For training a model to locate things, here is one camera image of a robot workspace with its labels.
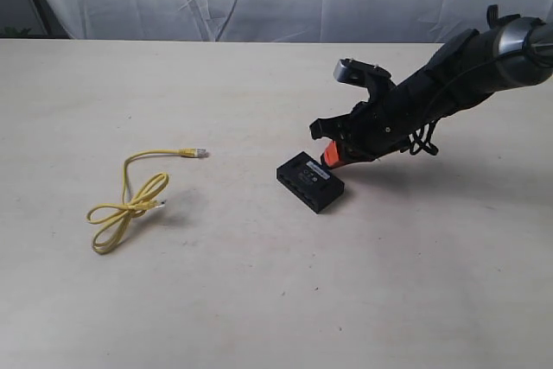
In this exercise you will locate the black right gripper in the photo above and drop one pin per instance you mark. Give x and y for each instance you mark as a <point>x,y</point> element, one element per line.
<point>399,120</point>

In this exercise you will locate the black network switch box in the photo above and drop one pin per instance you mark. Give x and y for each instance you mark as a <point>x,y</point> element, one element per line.
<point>310,182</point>

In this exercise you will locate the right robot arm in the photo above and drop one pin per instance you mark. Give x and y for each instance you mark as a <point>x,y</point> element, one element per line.
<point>468,69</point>

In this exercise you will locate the green plant leaves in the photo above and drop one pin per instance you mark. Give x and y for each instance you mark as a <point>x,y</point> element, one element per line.
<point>15,33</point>

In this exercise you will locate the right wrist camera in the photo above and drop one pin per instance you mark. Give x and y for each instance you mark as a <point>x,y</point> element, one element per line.
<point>375,79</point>

